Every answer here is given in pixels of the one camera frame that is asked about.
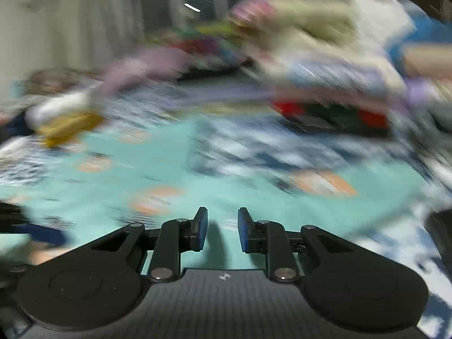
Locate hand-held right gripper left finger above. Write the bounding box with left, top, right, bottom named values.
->
left=85, top=208, right=209, bottom=283

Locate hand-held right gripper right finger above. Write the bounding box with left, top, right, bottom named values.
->
left=237, top=208, right=357, bottom=283

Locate teal lion print garment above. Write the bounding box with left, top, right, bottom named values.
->
left=0, top=116, right=435, bottom=272

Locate blue patterned bed sheet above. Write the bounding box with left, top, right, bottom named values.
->
left=0, top=78, right=452, bottom=325

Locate yellow folded garment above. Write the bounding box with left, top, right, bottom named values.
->
left=37, top=113, right=105, bottom=147

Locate red and black item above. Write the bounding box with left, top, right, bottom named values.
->
left=273, top=101, right=389, bottom=135

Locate purple floral pillow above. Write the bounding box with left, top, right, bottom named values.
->
left=102, top=47, right=188, bottom=92

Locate white floral padded jacket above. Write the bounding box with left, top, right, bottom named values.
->
left=26, top=90, right=92, bottom=128

